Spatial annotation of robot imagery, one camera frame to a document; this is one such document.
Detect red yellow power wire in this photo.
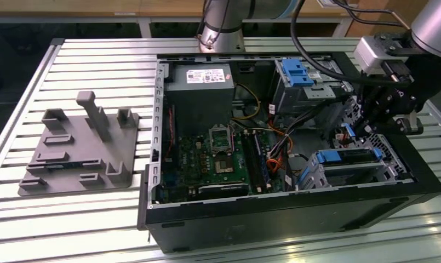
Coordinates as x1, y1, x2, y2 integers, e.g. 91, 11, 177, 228
332, 123, 354, 143

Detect silver metal disk bay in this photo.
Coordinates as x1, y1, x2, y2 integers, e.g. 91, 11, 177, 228
295, 147, 402, 190

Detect thick black cable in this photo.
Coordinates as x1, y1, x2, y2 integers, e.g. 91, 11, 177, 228
290, 0, 367, 84

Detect RAM slot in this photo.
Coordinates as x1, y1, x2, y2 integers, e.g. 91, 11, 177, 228
241, 130, 264, 194

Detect black graphics card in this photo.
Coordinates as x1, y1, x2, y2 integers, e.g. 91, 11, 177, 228
189, 181, 249, 202

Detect white framed wooden bench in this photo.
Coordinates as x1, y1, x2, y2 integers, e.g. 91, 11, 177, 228
0, 0, 426, 38

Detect metal socket cover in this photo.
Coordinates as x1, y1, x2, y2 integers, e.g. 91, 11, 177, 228
207, 124, 233, 155

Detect black wire bundle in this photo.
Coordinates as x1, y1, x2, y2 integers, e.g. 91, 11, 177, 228
267, 108, 339, 145

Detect orange wires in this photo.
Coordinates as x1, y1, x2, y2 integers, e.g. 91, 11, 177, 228
265, 131, 295, 176

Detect grey power supply unit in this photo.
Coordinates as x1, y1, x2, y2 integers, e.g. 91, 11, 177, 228
164, 63, 236, 138

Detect green motherboard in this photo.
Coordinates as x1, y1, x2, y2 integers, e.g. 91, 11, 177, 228
160, 120, 291, 197

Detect black PC case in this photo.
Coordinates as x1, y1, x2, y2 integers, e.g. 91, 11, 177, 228
136, 51, 441, 254

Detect grey parts rack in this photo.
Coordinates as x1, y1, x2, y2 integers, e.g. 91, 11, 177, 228
17, 90, 141, 197

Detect green RAM stick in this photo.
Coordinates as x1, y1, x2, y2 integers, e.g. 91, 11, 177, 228
44, 163, 84, 170

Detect CPU socket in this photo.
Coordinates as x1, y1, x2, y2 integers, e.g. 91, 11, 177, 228
212, 155, 237, 176

